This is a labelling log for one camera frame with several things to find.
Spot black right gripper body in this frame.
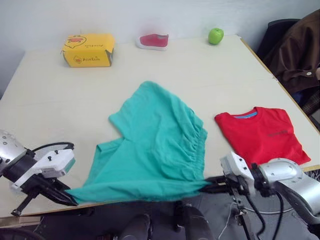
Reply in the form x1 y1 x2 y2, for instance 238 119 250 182
221 174 251 200

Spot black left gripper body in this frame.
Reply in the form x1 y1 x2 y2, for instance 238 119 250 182
21 174 70 201

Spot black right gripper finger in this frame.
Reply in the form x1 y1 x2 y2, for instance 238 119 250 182
203 175 227 184
198 183 227 195

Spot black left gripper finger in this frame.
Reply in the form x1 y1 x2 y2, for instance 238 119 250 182
43 189 79 207
53 181 74 195

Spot teal shorts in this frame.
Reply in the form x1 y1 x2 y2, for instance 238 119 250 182
64 80 214 205

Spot red folded t-shirt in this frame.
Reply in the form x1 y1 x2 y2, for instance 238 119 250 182
214 106 312 167

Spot dark rounded black shape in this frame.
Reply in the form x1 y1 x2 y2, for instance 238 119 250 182
183 204 215 240

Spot dark rounded grey shape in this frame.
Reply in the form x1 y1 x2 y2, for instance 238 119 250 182
119 213 152 240

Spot plaid cloth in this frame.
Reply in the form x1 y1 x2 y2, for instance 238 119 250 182
299 87 320 119

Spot yellow duck cardboard box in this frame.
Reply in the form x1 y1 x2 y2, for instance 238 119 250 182
59 32 116 69

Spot green apple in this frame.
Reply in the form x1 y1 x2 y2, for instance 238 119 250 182
208 27 225 46

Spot brown jacket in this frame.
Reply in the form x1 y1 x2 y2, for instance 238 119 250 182
262 9 320 95

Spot red and white shoe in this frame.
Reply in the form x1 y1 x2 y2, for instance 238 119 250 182
135 33 170 52

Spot black chair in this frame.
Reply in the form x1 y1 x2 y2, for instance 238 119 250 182
255 18 301 61

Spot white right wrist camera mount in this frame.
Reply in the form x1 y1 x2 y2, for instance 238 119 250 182
219 151 257 198

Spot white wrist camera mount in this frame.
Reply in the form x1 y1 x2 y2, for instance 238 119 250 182
11 148 76 195
219 151 257 198

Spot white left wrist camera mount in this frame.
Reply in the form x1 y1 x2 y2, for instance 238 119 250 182
11 148 76 195

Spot thin white cable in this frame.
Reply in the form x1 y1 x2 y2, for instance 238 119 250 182
217 201 237 240

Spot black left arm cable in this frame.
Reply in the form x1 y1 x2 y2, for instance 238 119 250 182
32 141 76 154

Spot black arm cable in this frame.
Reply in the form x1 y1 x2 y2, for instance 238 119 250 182
32 141 76 154
246 186 312 237

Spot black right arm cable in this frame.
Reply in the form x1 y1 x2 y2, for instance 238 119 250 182
246 186 312 237

